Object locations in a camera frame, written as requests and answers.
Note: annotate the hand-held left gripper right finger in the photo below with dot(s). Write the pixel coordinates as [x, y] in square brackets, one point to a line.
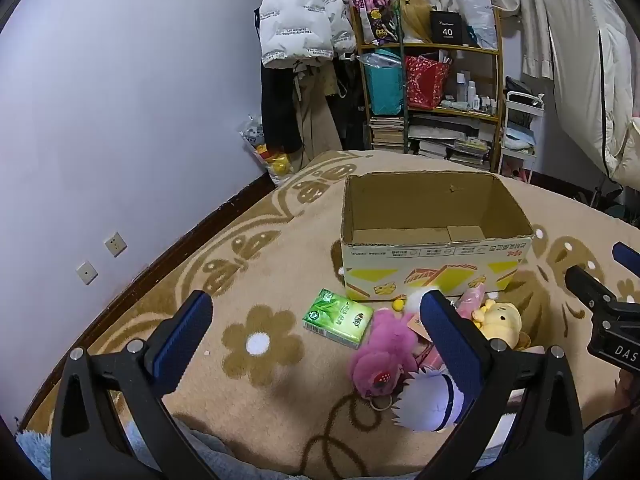
[452, 345]

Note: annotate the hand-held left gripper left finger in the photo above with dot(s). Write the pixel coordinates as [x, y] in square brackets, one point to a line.
[182, 340]

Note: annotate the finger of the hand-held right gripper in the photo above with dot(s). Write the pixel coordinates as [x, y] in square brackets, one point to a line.
[627, 256]
[587, 287]

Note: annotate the yellow bear plush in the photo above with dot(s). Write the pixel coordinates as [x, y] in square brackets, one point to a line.
[500, 322]

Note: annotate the white-haired plush doll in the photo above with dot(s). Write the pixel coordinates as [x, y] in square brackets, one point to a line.
[425, 400]

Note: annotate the pink plush toy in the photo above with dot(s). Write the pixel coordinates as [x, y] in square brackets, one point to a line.
[387, 350]

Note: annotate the printed cardboard box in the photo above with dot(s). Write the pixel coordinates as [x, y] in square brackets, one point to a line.
[430, 270]

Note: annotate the green tissue pack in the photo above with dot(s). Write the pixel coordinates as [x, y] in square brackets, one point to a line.
[337, 317]

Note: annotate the pink plastic-wrapped packet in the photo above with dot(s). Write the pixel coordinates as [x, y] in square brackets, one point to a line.
[470, 302]

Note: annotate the white fluffy pompom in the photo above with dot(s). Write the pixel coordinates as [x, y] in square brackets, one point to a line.
[415, 300]

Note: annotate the small yellow pompom ball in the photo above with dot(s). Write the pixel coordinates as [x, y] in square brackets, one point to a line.
[398, 304]

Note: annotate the white rolling cart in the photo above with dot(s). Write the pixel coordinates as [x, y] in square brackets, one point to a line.
[522, 125]

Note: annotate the white quilted duvet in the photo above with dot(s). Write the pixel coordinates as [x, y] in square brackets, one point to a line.
[580, 70]

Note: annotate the stack of books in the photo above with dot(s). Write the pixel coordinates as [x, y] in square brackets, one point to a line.
[452, 147]
[386, 134]

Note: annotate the bamboo shelf rack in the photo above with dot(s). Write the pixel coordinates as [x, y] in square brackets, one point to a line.
[497, 110]

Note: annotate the plastic bag of toys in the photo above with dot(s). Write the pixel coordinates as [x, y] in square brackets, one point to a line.
[270, 157]

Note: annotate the row of cosmetic bottles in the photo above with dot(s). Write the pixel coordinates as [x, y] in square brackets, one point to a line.
[472, 97]

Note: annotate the black hanging coat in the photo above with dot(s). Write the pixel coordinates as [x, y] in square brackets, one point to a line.
[280, 105]

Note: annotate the beige hanging trousers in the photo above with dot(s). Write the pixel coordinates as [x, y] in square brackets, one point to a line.
[315, 115]

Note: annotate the red gift bag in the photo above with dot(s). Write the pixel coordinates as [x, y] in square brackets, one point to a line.
[425, 82]

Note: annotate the teal bag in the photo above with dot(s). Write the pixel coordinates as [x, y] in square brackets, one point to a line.
[384, 85]

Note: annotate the clear plastic bag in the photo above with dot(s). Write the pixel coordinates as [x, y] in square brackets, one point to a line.
[477, 12]

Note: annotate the black cardboard box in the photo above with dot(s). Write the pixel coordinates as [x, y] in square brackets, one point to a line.
[447, 27]

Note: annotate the blonde wig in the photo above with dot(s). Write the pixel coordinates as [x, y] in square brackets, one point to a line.
[415, 17]

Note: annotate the colourful printed bag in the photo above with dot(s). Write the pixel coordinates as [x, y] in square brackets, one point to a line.
[375, 12]

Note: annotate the white puffer jacket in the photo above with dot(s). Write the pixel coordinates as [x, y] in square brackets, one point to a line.
[300, 15]

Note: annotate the white wall socket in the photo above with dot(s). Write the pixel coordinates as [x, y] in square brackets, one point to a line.
[115, 244]
[86, 273]

